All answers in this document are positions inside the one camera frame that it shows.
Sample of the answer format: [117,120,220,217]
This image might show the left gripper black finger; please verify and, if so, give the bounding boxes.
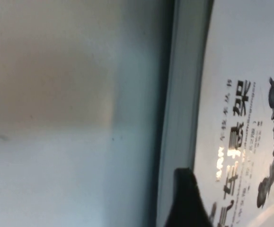
[162,167,213,227]

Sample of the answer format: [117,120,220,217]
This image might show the white car suspension book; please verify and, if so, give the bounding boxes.
[156,0,274,227]

